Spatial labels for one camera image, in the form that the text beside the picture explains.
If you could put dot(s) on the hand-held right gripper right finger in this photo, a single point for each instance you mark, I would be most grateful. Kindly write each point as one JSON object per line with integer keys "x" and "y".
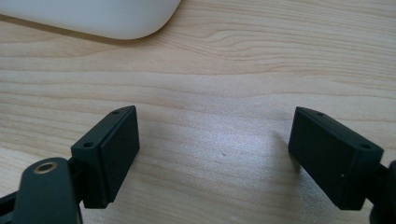
{"x": 330, "y": 155}

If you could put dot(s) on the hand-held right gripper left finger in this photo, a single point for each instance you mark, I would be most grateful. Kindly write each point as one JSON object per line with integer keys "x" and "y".
{"x": 112, "y": 155}

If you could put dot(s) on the white rounded tray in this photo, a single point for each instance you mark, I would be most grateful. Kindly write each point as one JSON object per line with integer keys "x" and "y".
{"x": 93, "y": 17}

